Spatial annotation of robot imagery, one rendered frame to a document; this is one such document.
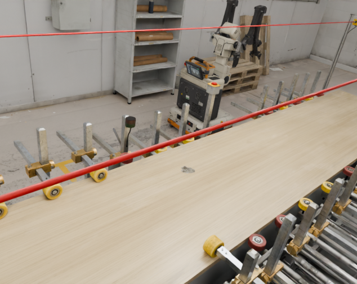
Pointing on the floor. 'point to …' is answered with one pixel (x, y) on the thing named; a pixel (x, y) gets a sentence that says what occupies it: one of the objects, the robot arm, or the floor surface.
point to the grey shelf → (146, 48)
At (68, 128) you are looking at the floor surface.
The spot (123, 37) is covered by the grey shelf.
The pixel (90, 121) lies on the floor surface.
